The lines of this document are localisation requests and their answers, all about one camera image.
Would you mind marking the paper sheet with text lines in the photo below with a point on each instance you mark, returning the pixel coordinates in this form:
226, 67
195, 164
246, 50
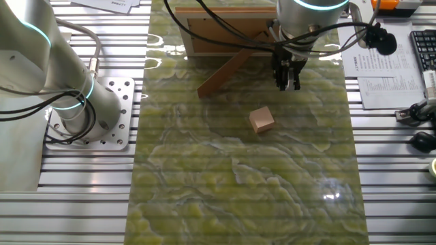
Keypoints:
109, 5
391, 64

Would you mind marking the wooden picture frame with stand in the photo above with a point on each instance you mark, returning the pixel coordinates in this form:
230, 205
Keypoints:
218, 80

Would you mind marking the ribbed silver camera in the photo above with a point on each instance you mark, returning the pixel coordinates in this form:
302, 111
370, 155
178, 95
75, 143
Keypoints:
430, 80

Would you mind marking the tape roll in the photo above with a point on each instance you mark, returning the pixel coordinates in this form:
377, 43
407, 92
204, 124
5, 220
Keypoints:
433, 168

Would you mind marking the beige marble pattern sheet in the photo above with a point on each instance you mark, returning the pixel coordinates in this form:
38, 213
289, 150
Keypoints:
17, 153

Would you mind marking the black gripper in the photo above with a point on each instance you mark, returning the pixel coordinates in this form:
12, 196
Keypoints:
287, 58

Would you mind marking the green marble pattern mat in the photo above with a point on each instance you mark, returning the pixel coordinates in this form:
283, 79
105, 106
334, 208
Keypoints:
238, 187

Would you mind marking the paper sheet with table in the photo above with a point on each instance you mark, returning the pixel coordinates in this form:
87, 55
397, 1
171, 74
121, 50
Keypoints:
391, 93

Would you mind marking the orange grey black device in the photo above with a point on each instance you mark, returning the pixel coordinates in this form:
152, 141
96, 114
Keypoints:
385, 3

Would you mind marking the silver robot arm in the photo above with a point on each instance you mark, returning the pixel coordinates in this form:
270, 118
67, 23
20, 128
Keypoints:
27, 51

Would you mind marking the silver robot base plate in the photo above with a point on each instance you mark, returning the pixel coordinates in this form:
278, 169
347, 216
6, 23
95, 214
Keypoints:
119, 136

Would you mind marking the small wooden cube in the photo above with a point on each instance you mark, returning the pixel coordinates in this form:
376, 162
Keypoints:
262, 120

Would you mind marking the black round object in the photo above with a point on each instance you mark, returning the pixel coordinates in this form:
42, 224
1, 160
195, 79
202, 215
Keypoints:
424, 142

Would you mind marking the black keyboard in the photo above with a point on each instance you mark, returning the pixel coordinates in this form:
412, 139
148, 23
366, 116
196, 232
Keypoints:
424, 51

